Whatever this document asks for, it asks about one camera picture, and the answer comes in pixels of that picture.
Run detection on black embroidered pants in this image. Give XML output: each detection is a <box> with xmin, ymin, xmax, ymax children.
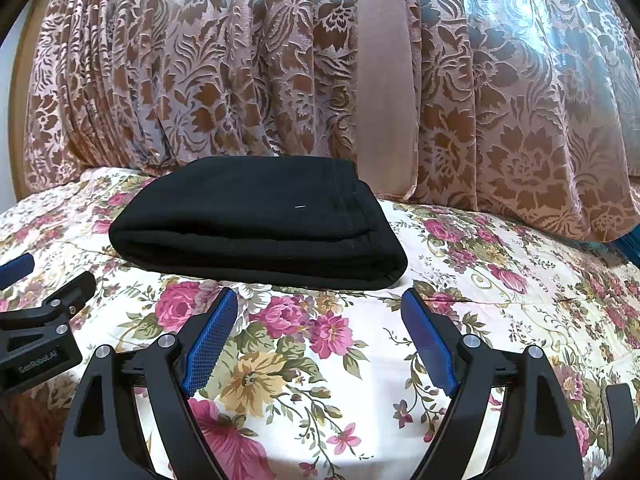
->
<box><xmin>108</xmin><ymin>156</ymin><xmax>408</xmax><ymax>290</ymax></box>

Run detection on floral quilt bedspread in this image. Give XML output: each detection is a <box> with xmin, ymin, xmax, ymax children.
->
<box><xmin>1</xmin><ymin>169</ymin><xmax>639</xmax><ymax>479</ymax></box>

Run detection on blue cloth behind bed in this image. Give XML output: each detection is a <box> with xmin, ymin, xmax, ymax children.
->
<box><xmin>614</xmin><ymin>228</ymin><xmax>640</xmax><ymax>266</ymax></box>

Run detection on pink brown floral curtain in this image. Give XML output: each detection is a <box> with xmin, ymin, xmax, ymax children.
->
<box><xmin>23</xmin><ymin>0</ymin><xmax>639</xmax><ymax>242</ymax></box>

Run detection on wooden door frame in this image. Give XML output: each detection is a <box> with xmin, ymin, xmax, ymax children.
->
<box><xmin>6</xmin><ymin>8</ymin><xmax>44</xmax><ymax>202</ymax></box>

